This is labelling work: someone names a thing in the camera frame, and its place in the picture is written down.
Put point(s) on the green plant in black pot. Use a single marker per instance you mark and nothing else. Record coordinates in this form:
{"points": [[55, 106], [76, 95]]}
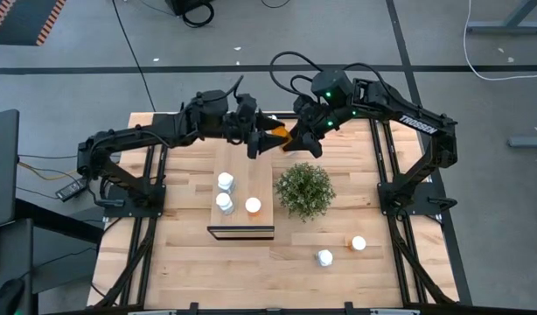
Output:
{"points": [[304, 192]]}

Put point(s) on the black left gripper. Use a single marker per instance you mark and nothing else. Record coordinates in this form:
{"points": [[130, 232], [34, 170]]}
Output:
{"points": [[242, 120]]}

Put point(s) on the black equipment box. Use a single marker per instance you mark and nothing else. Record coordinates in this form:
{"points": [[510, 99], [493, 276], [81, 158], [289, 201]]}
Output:
{"points": [[181, 5]]}

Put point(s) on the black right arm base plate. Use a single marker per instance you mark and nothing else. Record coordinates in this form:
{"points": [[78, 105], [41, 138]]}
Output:
{"points": [[426, 192]]}

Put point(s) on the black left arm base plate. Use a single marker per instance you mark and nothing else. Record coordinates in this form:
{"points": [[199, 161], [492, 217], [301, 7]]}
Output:
{"points": [[157, 210]]}

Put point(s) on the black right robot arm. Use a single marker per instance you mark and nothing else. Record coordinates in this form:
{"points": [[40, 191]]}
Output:
{"points": [[426, 127]]}

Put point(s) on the black computer mouse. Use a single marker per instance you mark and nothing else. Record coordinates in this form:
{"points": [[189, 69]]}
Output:
{"points": [[8, 297]]}

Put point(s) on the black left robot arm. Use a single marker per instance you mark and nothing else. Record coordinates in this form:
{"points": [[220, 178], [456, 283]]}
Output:
{"points": [[133, 135]]}

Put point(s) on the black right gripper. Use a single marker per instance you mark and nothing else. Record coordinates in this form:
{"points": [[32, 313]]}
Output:
{"points": [[310, 117]]}

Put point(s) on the grey metal foot bar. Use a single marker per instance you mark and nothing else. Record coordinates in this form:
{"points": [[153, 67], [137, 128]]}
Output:
{"points": [[528, 142]]}

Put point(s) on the grey metal table leg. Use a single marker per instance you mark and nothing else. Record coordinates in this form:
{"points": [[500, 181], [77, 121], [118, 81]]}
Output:
{"points": [[504, 27]]}

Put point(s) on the orange medicine bottle white cap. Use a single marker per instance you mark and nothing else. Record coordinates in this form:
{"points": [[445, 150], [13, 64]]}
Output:
{"points": [[358, 243], [273, 117], [281, 132], [253, 205]]}

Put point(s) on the black power adapter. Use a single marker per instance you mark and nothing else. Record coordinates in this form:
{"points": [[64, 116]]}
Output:
{"points": [[71, 190]]}

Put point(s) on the dark desk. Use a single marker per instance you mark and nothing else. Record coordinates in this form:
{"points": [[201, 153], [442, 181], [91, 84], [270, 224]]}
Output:
{"points": [[10, 249]]}

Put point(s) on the black flat monitor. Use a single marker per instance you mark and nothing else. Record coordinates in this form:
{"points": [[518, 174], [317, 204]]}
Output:
{"points": [[2, 166]]}

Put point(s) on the black aluminium table frame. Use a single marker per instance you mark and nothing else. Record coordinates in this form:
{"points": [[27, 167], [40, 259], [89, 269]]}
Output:
{"points": [[381, 168]]}

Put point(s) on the wooden shelf with black frame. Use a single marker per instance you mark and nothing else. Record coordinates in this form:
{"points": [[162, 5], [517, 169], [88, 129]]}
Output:
{"points": [[251, 175]]}

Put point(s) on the black mat with orange stripes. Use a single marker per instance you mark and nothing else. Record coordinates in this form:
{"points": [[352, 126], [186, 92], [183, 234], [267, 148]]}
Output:
{"points": [[23, 22]]}

